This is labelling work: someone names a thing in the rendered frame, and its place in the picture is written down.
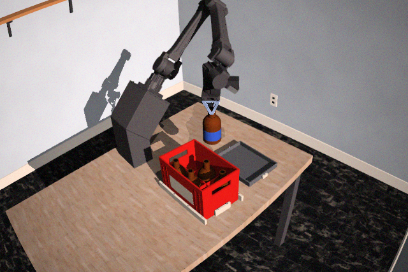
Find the red crate with dividers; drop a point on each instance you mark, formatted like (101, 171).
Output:
(205, 199)

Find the orange bottle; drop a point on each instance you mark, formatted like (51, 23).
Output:
(212, 129)
(193, 178)
(179, 167)
(206, 172)

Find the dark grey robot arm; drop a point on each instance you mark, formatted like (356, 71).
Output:
(216, 71)

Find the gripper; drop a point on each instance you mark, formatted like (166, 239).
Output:
(207, 98)

